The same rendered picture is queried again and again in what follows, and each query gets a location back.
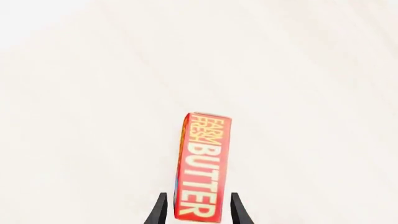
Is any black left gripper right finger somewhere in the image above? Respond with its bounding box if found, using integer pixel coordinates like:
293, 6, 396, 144
230, 192, 257, 224

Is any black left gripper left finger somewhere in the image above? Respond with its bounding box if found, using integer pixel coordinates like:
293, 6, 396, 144
143, 192, 169, 224

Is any red butter box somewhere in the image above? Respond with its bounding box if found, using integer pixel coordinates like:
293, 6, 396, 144
173, 112, 233, 223

